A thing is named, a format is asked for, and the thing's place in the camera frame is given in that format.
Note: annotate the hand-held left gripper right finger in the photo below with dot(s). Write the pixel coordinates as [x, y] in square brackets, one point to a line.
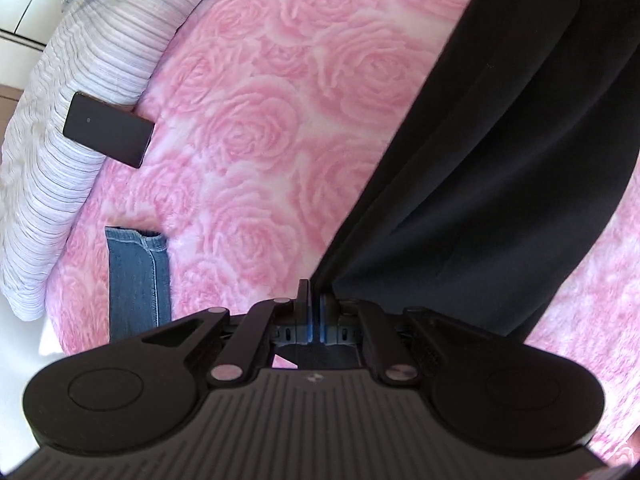
[327, 312]

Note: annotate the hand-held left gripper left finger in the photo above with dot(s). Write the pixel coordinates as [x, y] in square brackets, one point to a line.
[303, 310]

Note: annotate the black pants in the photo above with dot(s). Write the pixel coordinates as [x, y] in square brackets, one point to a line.
[490, 160]

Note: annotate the blue jeans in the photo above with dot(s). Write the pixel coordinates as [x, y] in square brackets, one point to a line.
[137, 280]

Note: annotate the pink rose blanket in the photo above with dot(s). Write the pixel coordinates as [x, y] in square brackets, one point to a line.
[280, 125]

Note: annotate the black phone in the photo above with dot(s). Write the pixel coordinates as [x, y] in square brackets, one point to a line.
[107, 130]

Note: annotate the white ribbed quilt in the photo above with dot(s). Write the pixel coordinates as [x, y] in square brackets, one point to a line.
[75, 160]

